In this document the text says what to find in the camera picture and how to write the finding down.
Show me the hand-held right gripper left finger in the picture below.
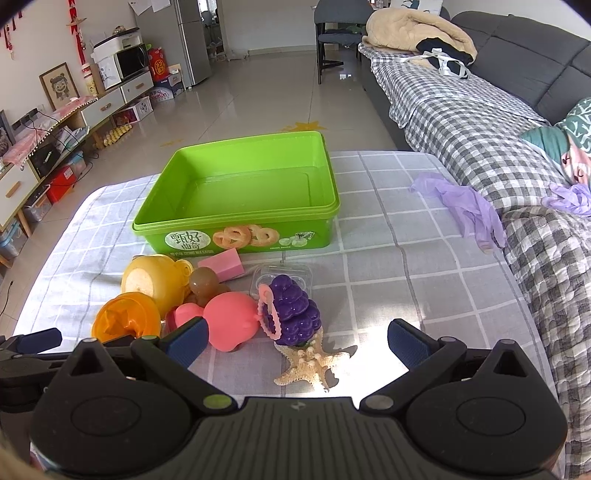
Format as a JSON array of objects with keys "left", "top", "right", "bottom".
[{"left": 55, "top": 318, "right": 236, "bottom": 415}]

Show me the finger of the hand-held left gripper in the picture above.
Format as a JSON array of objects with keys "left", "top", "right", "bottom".
[
  {"left": 0, "top": 328, "right": 64, "bottom": 363},
  {"left": 0, "top": 353, "right": 70, "bottom": 414}
]

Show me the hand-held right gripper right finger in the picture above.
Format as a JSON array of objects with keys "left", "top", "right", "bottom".
[{"left": 360, "top": 318, "right": 543, "bottom": 414}]

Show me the pink pig toy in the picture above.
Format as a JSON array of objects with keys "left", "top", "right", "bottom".
[{"left": 203, "top": 293, "right": 260, "bottom": 352}]

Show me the brown octopus toy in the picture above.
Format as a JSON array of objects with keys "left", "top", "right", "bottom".
[{"left": 187, "top": 267, "right": 232, "bottom": 308}]

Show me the yellow toy pot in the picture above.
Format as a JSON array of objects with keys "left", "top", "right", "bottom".
[{"left": 121, "top": 254, "right": 192, "bottom": 319}]

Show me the orange star toy mould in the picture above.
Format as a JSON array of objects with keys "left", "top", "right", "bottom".
[{"left": 91, "top": 292, "right": 162, "bottom": 344}]

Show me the pink bead strap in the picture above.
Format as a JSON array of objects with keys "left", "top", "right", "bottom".
[{"left": 256, "top": 284, "right": 282, "bottom": 344}]

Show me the beige starfish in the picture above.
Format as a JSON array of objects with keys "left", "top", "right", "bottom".
[{"left": 273, "top": 330, "right": 358, "bottom": 393}]

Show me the purple grape toy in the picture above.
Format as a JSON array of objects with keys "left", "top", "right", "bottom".
[{"left": 263, "top": 274, "right": 322, "bottom": 348}]

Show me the green plastic box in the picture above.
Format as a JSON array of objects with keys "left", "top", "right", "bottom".
[{"left": 131, "top": 130, "right": 341, "bottom": 254}]

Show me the pink toy block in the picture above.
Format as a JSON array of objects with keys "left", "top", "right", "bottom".
[{"left": 198, "top": 249, "right": 245, "bottom": 282}]

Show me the clear plastic container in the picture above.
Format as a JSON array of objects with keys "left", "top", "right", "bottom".
[{"left": 249, "top": 264, "right": 315, "bottom": 301}]

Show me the purple cloth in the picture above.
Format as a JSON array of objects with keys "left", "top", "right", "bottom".
[{"left": 410, "top": 173, "right": 507, "bottom": 254}]

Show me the red storage box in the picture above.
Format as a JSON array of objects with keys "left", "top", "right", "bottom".
[{"left": 46, "top": 166, "right": 77, "bottom": 204}]

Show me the pink lace runner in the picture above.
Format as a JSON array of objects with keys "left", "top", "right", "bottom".
[{"left": 0, "top": 95, "right": 95, "bottom": 164}]

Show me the purple glove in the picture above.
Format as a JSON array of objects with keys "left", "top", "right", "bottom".
[{"left": 541, "top": 182, "right": 591, "bottom": 215}]

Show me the row of yellow ducks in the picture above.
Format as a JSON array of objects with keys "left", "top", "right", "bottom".
[{"left": 95, "top": 126, "right": 132, "bottom": 149}]

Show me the grey checked sofa blanket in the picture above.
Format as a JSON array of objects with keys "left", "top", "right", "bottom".
[{"left": 360, "top": 41, "right": 591, "bottom": 480}]

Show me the white cardboard box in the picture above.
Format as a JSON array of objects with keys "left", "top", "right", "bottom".
[{"left": 124, "top": 97, "right": 153, "bottom": 123}]

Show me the yellow star floor sticker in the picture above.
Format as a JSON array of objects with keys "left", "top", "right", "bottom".
[{"left": 281, "top": 121, "right": 326, "bottom": 134}]

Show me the blue and white box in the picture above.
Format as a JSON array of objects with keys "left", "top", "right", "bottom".
[{"left": 152, "top": 74, "right": 185, "bottom": 100}]

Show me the framed picture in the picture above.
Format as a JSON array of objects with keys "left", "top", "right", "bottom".
[{"left": 39, "top": 62, "right": 77, "bottom": 112}]

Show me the white wooden tv cabinet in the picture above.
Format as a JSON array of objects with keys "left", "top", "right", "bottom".
[{"left": 0, "top": 69, "right": 155, "bottom": 241}]

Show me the teal patterned cushion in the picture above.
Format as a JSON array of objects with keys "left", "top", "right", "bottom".
[{"left": 519, "top": 97, "right": 591, "bottom": 185}]

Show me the red gift box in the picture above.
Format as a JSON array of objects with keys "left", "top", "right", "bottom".
[{"left": 148, "top": 46, "right": 169, "bottom": 86}]

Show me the black microwave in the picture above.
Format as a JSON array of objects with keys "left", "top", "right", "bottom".
[{"left": 113, "top": 44, "right": 151, "bottom": 81}]

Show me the black and white garment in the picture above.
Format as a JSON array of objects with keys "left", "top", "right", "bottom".
[{"left": 406, "top": 39, "right": 474, "bottom": 79}]

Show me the silver fridge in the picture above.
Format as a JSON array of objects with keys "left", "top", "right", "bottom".
[{"left": 173, "top": 0, "right": 213, "bottom": 88}]

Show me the dark grey sofa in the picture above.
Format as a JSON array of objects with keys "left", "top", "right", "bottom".
[{"left": 358, "top": 0, "right": 591, "bottom": 125}]

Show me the white printer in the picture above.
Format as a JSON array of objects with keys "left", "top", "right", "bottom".
[{"left": 91, "top": 28, "right": 144, "bottom": 61}]

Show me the beige quilted blanket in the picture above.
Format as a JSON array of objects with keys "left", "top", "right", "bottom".
[{"left": 362, "top": 8, "right": 477, "bottom": 65}]

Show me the dark grey chair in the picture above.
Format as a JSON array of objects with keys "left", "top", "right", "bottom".
[{"left": 314, "top": 0, "right": 370, "bottom": 85}]

